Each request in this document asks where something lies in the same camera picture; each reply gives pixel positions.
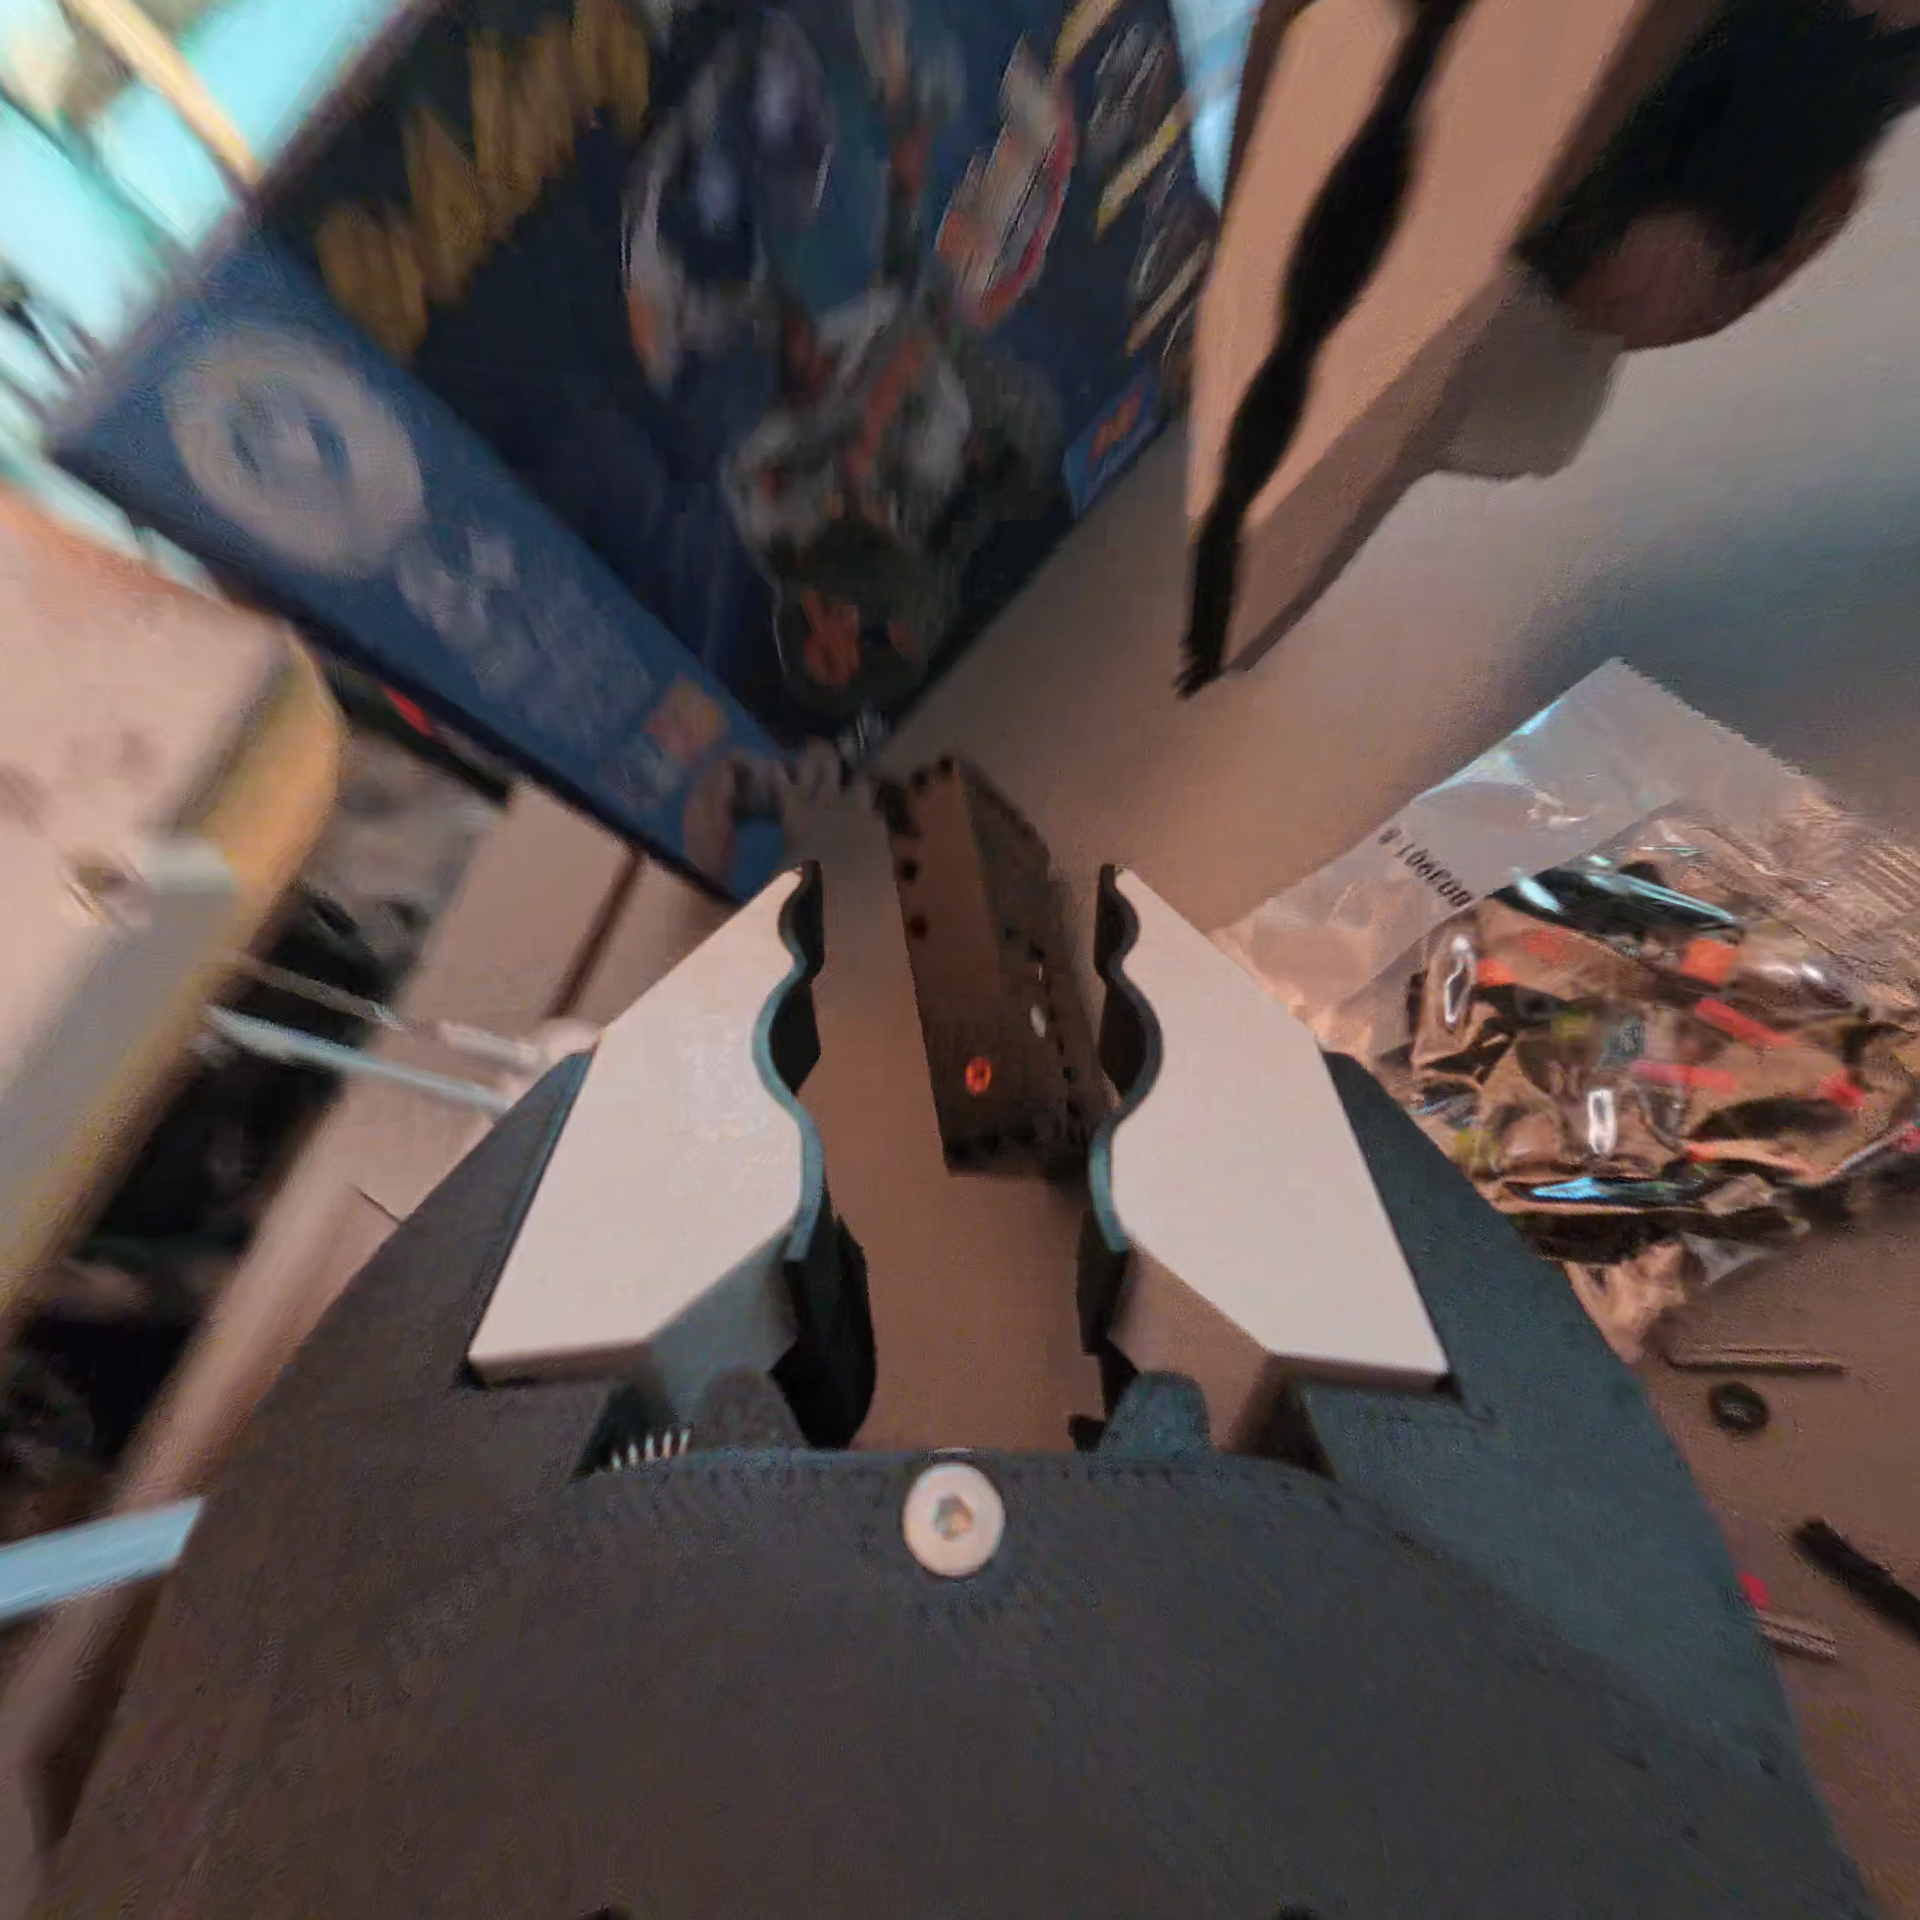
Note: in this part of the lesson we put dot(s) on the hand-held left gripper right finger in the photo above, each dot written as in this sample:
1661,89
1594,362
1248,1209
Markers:
1259,1201

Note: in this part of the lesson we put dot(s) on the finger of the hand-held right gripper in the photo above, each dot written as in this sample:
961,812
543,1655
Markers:
1259,180
1441,300

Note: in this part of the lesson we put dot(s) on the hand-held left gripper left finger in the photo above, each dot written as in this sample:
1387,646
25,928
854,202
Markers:
662,1171

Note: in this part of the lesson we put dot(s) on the black battery box block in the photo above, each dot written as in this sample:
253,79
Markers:
990,961

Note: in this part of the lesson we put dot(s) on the black connector pin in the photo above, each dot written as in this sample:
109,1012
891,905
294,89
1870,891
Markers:
1862,1568

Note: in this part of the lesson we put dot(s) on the grey desk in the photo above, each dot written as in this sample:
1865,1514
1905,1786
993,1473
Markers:
1501,599

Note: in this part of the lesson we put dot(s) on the person's right hand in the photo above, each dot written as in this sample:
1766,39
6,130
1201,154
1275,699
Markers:
1664,283

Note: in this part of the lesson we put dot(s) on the clear bag of building parts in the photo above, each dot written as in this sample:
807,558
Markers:
1590,1019

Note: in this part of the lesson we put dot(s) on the dark grey axle rod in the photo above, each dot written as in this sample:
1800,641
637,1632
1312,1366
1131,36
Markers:
1757,1360

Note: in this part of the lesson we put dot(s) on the light grey axle rod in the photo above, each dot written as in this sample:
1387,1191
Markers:
1798,1634

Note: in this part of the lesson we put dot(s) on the blue toy kit box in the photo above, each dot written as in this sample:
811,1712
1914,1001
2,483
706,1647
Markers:
523,451

